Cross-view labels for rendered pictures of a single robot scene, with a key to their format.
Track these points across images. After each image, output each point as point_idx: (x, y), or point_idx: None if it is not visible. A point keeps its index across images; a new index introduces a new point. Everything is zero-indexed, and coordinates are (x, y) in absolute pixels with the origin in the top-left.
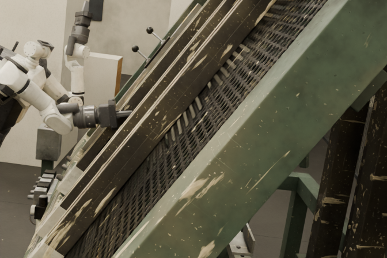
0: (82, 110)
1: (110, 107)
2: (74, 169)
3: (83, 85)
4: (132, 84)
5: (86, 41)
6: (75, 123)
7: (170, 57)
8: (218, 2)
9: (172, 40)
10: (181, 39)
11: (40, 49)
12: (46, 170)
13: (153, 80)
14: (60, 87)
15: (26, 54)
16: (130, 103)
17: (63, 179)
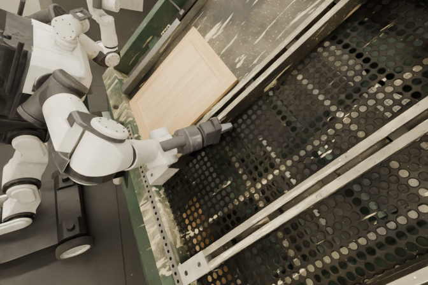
0: (189, 140)
1: (217, 132)
2: (167, 169)
3: (116, 39)
4: (164, 35)
5: None
6: (180, 152)
7: (279, 69)
8: (353, 4)
9: None
10: (297, 49)
11: (79, 28)
12: (93, 112)
13: (255, 92)
14: (93, 46)
15: (60, 37)
16: (228, 114)
17: (151, 171)
